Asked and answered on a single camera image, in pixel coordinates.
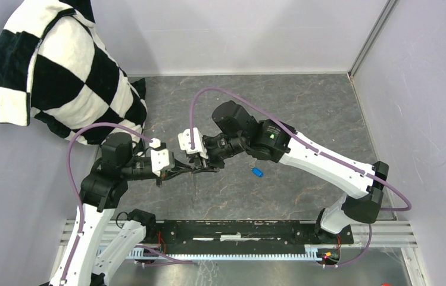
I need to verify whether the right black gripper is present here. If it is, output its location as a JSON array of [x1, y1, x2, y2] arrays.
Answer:
[[189, 133, 247, 174]]

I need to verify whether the blue tagged key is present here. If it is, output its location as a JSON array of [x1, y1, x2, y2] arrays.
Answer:
[[251, 167, 264, 178]]

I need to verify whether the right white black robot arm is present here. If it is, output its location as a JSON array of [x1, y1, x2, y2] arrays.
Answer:
[[177, 101, 389, 243]]

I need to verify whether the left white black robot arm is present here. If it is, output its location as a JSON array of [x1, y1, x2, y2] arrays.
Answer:
[[48, 132, 194, 285]]

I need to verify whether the black white checkered cloth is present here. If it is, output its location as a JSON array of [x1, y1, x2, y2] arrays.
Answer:
[[0, 1, 147, 145]]

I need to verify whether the aluminium corner profile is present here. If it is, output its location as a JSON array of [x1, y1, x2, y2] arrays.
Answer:
[[348, 0, 399, 80]]

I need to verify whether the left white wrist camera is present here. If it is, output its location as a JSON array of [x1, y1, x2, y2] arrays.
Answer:
[[149, 138, 175, 177]]

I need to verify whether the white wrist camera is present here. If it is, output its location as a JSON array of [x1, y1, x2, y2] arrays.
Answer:
[[149, 138, 175, 177], [177, 128, 208, 159]]

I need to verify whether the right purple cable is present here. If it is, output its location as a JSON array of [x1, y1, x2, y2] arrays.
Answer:
[[189, 86, 413, 212]]

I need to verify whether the purple cable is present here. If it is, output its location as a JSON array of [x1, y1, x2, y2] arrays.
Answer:
[[189, 86, 413, 212], [60, 122, 154, 286]]

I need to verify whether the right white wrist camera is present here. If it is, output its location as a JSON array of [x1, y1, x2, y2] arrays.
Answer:
[[177, 128, 208, 159]]

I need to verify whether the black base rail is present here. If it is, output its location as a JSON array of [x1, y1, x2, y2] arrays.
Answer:
[[143, 220, 354, 255]]

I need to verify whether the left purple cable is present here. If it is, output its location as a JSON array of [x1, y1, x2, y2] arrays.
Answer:
[[60, 122, 154, 286]]

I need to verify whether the white toothed cable duct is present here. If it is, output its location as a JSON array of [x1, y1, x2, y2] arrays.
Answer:
[[126, 247, 322, 262]]

